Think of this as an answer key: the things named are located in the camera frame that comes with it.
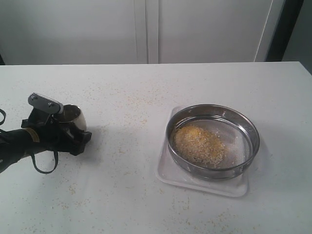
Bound stainless steel cup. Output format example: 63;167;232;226
52;104;87;132

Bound white square plastic tray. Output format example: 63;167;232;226
156;107;248;197

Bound white cabinet doors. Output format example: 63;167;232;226
0;0;285;65

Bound yellow grain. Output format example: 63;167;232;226
173;125;226;167

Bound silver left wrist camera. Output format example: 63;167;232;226
28;93;63;115

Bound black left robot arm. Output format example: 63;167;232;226
0;104;92;174

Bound round steel mesh sieve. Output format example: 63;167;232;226
166;104;260;180

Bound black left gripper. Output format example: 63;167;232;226
21;108;92;156

